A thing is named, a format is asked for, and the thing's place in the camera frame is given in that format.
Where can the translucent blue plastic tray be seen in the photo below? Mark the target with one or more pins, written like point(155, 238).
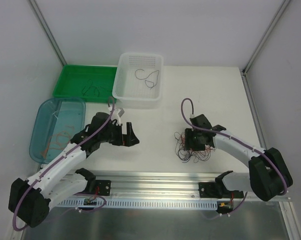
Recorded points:
point(57, 121)

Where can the white slotted cable duct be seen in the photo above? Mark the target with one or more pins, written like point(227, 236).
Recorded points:
point(122, 203)

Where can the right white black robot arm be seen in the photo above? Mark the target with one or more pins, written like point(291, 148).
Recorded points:
point(268, 175)

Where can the green plastic tray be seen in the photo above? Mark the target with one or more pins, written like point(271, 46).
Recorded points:
point(93, 84)

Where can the aluminium rail frame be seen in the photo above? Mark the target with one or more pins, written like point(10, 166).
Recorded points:
point(152, 166)

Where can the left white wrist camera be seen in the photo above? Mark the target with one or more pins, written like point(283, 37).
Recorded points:
point(115, 117)

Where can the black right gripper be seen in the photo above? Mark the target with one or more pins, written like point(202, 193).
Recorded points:
point(190, 139)

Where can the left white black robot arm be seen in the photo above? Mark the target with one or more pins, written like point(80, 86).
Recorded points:
point(32, 199)

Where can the white perforated plastic basket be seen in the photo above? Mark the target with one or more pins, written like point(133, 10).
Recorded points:
point(138, 82)

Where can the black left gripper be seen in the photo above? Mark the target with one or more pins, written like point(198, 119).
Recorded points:
point(123, 137)

